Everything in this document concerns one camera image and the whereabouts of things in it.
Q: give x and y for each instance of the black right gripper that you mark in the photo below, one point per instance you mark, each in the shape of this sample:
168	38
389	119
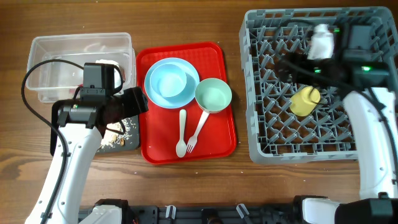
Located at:
305	60

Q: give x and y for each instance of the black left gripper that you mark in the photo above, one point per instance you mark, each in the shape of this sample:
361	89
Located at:
137	101

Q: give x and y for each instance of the yellow cup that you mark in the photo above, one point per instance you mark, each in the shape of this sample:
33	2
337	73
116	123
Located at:
305	101

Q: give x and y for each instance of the light blue bowl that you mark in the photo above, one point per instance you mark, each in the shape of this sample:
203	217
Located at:
168	80

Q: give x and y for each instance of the mint green bowl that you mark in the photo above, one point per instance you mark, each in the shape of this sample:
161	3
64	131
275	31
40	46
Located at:
213	95

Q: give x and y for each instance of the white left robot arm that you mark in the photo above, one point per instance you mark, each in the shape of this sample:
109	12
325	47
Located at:
77	128

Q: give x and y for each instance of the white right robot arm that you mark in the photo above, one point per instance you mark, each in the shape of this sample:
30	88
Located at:
369	102

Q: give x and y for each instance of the rice food waste pile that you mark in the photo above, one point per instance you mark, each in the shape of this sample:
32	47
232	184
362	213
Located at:
123	134

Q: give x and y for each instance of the black waste tray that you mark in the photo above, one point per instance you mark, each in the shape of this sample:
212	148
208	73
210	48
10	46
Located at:
53	136

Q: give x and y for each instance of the clear plastic waste bin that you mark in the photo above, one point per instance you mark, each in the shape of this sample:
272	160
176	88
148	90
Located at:
58	81

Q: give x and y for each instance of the grey dishwasher rack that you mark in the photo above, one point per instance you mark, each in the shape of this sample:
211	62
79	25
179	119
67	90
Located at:
275	134

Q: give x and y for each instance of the light blue plate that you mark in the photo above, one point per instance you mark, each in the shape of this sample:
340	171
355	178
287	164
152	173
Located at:
186	96

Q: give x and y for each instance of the white plastic spoon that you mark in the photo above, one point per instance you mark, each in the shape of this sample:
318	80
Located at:
181	145

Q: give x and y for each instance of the white plastic fork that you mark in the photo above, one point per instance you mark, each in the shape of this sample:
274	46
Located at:
193	139

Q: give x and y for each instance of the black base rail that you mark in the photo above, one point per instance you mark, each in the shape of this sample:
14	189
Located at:
265	214

